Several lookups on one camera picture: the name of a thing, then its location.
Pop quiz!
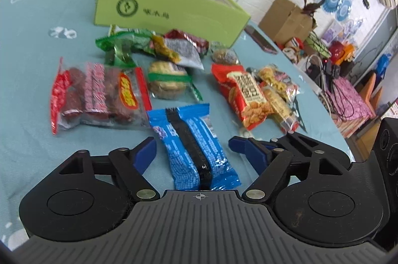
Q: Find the small blue patterned plate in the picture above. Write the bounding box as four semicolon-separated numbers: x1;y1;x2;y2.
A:
337;0;354;21

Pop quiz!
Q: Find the green cardboard box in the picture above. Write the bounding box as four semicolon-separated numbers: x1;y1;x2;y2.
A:
94;0;252;47

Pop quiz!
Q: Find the red dates packet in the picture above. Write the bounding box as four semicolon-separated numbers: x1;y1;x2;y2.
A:
50;57;153;136

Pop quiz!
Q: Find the blue snack packet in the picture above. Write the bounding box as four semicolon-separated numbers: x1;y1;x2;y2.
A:
146;104;242;192

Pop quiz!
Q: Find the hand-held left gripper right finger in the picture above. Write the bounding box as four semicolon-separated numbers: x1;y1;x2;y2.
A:
242;142;351;202

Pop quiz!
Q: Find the blue bag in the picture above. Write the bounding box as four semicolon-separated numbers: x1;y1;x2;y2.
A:
376;53;394;76

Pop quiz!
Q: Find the green patterned bag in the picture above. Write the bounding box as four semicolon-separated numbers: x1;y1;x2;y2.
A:
305;32;331;59

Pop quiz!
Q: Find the small round snack packet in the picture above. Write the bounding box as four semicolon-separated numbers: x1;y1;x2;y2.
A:
211;48;239;64

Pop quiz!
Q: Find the green snack packet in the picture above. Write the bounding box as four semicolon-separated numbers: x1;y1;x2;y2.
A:
95;29;156;67

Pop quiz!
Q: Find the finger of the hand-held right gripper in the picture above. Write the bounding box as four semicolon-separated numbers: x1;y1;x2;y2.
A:
228;131;322;156

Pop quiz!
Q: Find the red doll toy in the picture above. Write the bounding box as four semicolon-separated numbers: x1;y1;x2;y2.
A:
281;37;308;63

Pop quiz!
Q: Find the brown cardboard box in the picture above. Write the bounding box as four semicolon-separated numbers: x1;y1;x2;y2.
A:
259;0;317;46

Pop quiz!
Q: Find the dark red snack packet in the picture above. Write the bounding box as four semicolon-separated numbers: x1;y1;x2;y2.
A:
164;29;209;57

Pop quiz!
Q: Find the pink patterned cloth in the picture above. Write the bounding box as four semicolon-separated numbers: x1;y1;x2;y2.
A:
325;77;377;138

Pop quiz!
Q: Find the yellow stick snack packet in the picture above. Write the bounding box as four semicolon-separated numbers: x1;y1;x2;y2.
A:
262;86;299;133

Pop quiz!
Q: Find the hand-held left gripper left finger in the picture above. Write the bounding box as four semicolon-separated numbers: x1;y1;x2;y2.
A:
57;136;160;202

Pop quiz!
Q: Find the red orange container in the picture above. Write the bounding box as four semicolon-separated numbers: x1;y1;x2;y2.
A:
328;42;355;65

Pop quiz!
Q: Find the teal tablecloth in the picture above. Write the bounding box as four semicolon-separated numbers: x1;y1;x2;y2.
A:
0;0;350;252

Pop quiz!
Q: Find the red peanut packet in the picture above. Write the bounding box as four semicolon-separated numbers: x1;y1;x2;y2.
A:
211;63;275;132

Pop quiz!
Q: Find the yellow grey snack packet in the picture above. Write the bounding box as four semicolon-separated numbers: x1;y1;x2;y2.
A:
151;34;205;71

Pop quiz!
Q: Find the white cable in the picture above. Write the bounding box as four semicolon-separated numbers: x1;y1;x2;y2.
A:
306;54;331;90

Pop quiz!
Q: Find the dark smartphone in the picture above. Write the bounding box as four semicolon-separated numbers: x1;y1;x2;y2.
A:
244;25;278;54

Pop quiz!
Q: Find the dark bird ornament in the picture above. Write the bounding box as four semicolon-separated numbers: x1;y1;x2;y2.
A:
298;0;321;15

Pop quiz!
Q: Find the orange chair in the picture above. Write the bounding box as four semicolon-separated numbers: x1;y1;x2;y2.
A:
357;71;385;115

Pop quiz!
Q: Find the yellow twisted snack packet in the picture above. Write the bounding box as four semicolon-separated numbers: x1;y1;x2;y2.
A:
257;64;301;103

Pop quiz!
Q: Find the round cake packet green band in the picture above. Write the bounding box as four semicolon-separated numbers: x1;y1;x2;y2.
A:
147;60;203;102

